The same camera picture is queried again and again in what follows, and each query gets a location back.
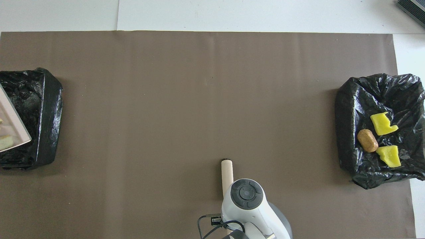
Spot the beige hand brush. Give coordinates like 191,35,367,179
221,159,234,198

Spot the notched yellow sponge piece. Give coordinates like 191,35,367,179
370,112,399,136

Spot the beige plastic dustpan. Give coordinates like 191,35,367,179
0,83,32,153

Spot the black bag-lined bin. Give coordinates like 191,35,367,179
335,73,425,190
0,68,63,170

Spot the brown paper table mat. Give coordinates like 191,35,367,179
0,31,416,239

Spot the dark ribbed device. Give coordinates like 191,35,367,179
396,0,425,29

